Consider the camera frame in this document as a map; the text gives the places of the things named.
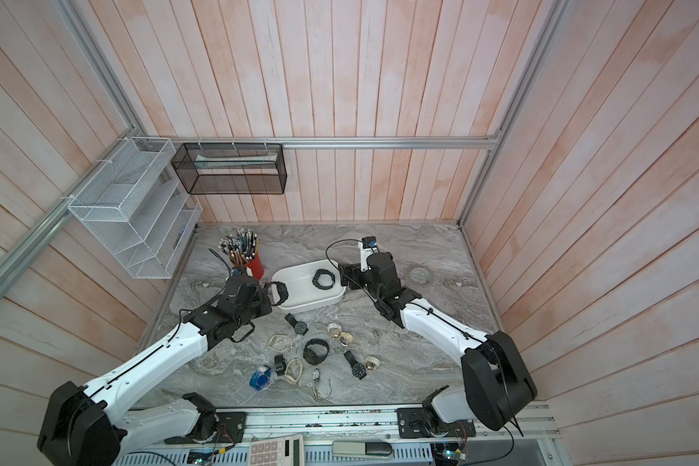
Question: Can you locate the black chunky watch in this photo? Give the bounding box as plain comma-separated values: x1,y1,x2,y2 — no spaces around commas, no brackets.
276,282,289,307
312,268,336,290

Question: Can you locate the gold bracelet watch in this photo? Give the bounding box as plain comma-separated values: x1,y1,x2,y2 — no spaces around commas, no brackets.
338,332,353,347

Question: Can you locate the blue transparent watch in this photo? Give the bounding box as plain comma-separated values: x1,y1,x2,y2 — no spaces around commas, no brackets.
250,365,273,391

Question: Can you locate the cream gold watch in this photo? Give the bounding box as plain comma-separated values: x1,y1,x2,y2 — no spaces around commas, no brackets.
364,356,381,371

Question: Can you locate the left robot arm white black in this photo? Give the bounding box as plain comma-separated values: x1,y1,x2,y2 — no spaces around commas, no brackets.
37,275,289,465

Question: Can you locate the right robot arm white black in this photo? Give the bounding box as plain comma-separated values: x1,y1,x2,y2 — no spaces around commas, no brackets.
338,250,538,431

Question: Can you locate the white storage box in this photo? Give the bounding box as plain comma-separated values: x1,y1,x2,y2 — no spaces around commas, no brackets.
272,259,347,315

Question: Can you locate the black analog watch near box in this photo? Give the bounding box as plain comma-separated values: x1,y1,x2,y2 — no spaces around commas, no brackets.
285,314,309,335

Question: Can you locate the silver rose gold watch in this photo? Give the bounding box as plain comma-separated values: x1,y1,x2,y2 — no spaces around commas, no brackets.
327,322,343,339

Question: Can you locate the large black digital watch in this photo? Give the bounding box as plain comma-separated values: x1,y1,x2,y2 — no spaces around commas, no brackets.
303,338,330,366

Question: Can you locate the black watch green dial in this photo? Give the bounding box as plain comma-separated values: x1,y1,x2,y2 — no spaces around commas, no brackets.
344,351,367,380

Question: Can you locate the red pencil cup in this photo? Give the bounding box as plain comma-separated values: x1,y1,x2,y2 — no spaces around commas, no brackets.
244,252,265,280

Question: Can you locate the clear tape roll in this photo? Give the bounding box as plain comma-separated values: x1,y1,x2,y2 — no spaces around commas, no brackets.
406,265,435,287

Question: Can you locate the black mesh basket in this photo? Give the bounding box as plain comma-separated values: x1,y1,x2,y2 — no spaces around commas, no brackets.
172,142,287,195

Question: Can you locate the white calculator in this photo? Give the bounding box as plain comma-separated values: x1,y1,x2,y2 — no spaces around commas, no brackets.
247,434,306,466

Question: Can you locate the grey black stapler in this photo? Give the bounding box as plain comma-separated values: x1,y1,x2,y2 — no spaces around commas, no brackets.
331,441,394,459

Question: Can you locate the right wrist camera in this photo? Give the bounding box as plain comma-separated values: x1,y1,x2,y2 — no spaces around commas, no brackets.
358,236,379,272

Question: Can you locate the small black strap watch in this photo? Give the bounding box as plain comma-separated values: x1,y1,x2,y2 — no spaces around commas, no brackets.
274,355,287,377

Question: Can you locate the silver chain pocket watch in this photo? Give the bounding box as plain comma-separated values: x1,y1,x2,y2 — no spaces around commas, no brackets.
311,368,332,401

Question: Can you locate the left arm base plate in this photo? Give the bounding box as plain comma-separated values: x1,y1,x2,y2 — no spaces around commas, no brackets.
164,412,247,445

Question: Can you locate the white wire mesh shelf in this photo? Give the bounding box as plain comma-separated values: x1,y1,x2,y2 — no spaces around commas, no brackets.
69,137,202,280

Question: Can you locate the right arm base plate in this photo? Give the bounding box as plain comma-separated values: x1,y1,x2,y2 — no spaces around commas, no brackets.
396,408,476,440

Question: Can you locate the aluminium rail back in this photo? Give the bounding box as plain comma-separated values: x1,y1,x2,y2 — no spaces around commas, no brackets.
133,135,500,151

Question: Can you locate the aluminium rail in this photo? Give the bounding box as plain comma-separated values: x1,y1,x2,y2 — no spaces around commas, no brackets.
0,127,141,300
133,135,500,151

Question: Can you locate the aluminium rail left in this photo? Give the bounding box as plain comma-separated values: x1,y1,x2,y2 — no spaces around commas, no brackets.
0,127,141,300

